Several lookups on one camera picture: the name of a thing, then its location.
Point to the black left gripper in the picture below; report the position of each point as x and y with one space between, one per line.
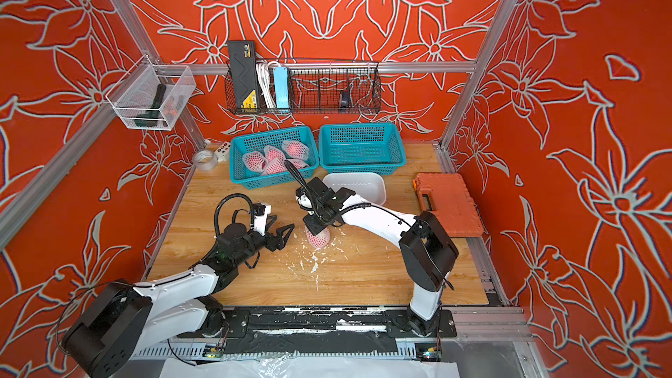
278 243

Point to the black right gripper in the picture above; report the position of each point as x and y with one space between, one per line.
309 223

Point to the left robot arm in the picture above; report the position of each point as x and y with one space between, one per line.
128 317

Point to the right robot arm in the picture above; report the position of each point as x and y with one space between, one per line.
428 252

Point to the teal basket with netted apples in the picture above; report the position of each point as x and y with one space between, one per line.
240 145

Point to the teal basket for bare apples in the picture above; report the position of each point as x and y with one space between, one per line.
361 148

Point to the white plastic tub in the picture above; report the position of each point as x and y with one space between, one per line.
370 186

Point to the white remote control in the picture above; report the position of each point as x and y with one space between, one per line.
222 152

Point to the clear tape roll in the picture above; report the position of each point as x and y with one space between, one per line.
205 160

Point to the orange tool case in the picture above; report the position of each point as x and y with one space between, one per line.
446 196

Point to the light blue power bank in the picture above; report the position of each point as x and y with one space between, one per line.
281 86

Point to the black box device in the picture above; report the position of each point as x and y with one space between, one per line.
243 70

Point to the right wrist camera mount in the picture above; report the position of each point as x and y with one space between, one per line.
303 200

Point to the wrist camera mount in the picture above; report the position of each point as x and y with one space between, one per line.
303 200
260 216

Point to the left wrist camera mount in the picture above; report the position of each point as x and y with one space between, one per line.
260 216

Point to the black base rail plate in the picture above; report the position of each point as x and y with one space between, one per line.
382 332

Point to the black wire wall basket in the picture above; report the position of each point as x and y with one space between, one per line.
314 87

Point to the dark green handled tool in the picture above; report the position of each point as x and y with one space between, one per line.
150 118

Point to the clear acrylic wall box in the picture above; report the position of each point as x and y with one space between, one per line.
133 93

